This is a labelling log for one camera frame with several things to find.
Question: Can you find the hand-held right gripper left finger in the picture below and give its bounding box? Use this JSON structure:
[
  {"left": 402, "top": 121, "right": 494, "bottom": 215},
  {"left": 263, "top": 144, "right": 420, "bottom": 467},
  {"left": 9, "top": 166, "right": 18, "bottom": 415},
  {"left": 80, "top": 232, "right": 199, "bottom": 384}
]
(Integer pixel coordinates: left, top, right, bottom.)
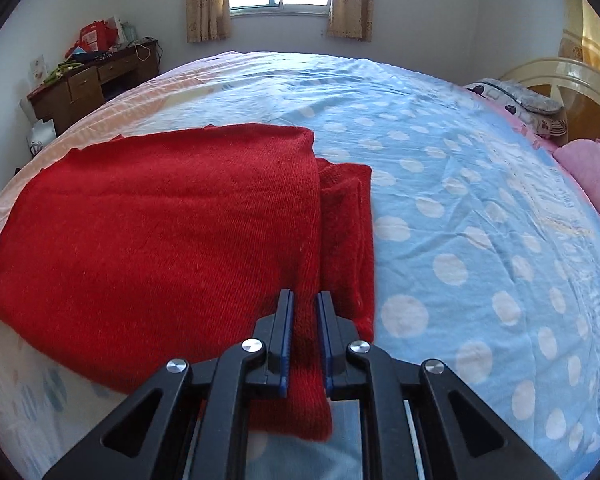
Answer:
[{"left": 42, "top": 289, "right": 296, "bottom": 480}]

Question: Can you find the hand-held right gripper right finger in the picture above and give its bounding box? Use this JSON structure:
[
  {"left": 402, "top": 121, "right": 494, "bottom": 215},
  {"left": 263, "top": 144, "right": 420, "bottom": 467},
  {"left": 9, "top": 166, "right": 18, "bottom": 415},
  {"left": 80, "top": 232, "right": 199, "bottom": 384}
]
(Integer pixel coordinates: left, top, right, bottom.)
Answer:
[{"left": 314, "top": 291, "right": 561, "bottom": 480}]

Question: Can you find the red knitted sweater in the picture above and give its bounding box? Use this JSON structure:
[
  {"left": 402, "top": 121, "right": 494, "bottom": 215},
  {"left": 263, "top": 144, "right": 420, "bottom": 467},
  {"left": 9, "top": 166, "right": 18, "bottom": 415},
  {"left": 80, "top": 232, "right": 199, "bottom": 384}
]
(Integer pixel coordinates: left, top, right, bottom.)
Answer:
[{"left": 0, "top": 123, "right": 376, "bottom": 443}]

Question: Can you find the green cloth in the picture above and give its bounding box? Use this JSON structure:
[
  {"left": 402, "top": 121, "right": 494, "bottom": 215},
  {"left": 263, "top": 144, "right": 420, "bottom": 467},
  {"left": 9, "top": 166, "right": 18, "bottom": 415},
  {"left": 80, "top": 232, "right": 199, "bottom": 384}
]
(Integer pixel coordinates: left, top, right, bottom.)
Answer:
[{"left": 45, "top": 61, "right": 81, "bottom": 86}]

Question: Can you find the brown wooden desk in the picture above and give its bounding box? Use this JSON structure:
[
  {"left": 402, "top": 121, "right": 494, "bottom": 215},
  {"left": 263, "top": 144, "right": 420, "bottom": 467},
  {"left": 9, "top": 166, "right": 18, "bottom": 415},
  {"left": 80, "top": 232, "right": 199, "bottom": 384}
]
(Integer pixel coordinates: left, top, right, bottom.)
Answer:
[{"left": 27, "top": 40, "right": 160, "bottom": 123}]

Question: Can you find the bed with polka dot sheet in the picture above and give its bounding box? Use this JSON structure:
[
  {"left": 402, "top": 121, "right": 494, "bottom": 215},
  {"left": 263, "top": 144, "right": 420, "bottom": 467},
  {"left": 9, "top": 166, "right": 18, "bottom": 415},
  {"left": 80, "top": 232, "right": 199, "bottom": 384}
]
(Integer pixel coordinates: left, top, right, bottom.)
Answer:
[{"left": 0, "top": 50, "right": 600, "bottom": 480}]

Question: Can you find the red gift box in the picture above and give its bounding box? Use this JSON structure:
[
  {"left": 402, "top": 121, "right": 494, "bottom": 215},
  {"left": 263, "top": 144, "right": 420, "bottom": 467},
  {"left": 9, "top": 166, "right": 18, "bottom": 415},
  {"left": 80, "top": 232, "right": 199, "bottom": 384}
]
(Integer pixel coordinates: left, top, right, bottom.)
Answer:
[{"left": 77, "top": 20, "right": 118, "bottom": 53}]

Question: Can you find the pink printed pillow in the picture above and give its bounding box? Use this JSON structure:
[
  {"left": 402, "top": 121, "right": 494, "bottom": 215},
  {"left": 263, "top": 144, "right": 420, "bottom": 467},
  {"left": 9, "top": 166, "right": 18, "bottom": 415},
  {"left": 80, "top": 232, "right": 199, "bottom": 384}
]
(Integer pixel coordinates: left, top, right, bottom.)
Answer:
[{"left": 462, "top": 82, "right": 568, "bottom": 140}]

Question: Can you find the grey patterned pillow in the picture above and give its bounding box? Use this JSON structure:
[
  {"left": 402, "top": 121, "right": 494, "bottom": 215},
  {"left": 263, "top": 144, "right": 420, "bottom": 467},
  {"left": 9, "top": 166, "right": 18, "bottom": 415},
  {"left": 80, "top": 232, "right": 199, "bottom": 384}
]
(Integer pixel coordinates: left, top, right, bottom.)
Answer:
[{"left": 480, "top": 78, "right": 565, "bottom": 113}]

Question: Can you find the pink fluffy blanket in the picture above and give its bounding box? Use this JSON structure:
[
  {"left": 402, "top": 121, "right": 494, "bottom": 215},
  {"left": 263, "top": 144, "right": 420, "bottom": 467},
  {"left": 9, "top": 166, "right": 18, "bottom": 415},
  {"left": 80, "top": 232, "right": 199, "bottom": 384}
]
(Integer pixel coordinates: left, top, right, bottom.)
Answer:
[{"left": 552, "top": 132, "right": 600, "bottom": 246}]

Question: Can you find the beige patterned curtain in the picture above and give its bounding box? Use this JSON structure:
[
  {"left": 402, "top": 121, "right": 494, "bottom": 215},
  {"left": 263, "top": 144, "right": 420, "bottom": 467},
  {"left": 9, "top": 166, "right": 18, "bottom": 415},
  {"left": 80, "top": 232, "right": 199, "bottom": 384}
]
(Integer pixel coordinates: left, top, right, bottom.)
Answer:
[
  {"left": 327, "top": 0, "right": 376, "bottom": 42},
  {"left": 186, "top": 0, "right": 232, "bottom": 44}
]

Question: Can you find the cream wooden headboard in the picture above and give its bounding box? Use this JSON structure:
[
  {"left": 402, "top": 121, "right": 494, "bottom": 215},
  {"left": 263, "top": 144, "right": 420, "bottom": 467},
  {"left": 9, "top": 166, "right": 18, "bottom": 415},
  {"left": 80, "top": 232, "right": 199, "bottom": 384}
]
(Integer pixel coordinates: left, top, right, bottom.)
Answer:
[{"left": 500, "top": 57, "right": 600, "bottom": 143}]

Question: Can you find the yellow curtain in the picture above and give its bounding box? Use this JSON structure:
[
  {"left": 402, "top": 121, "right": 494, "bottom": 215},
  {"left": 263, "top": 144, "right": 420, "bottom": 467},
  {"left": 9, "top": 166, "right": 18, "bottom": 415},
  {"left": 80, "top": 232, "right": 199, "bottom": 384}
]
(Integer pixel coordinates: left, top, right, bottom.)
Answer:
[{"left": 560, "top": 0, "right": 600, "bottom": 86}]

